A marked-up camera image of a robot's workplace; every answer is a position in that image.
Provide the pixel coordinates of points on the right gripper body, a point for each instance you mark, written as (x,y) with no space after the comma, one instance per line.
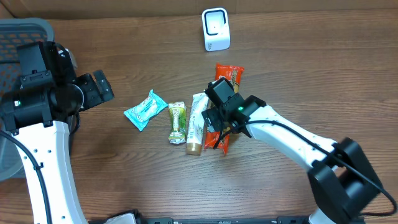
(215,118)

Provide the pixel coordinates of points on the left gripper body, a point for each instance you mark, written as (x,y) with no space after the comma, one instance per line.
(92,94)

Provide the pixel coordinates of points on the white cream tube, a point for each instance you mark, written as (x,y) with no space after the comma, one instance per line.
(196,124)

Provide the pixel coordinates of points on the green snack packet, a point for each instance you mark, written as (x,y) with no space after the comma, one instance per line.
(177,112)

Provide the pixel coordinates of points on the orange spaghetti packet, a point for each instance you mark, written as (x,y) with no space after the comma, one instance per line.
(233,74)

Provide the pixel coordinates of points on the teal wet wipes packet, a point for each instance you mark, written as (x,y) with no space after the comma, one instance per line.
(141,114)

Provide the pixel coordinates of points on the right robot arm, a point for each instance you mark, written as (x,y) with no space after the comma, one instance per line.
(341,177)

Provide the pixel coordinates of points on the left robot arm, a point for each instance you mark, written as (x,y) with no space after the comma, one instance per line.
(36,121)

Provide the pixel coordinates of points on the white barcode scanner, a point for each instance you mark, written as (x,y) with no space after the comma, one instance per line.
(216,29)

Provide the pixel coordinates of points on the grey plastic basket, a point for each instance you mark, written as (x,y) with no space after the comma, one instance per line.
(16,32)

